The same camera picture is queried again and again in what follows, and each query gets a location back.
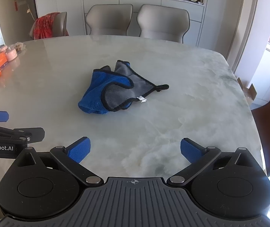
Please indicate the orange box on table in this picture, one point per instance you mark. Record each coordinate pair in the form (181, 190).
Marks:
(3, 60)

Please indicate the chair with red cloth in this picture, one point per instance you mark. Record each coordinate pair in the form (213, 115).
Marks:
(50, 25)

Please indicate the blue and grey microfibre towel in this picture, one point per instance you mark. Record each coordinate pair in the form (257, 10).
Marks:
(114, 90)

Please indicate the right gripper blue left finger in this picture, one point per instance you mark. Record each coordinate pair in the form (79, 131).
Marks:
(69, 159)

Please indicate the pink round container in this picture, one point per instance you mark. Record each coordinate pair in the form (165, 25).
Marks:
(11, 54)

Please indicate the beige dining chair left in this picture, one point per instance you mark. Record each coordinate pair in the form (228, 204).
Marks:
(109, 19)

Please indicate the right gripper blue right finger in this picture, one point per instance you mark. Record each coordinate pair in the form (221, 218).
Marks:
(199, 157)

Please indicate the cardboard box on floor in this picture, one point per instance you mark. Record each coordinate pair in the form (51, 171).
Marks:
(249, 93)

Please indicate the white sideboard cabinet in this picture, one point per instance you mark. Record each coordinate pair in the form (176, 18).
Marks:
(196, 12)

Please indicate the beige dining chair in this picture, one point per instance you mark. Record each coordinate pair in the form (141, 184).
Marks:
(109, 19)
(163, 23)

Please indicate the beige dining chair right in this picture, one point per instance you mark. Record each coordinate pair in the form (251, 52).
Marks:
(163, 23)

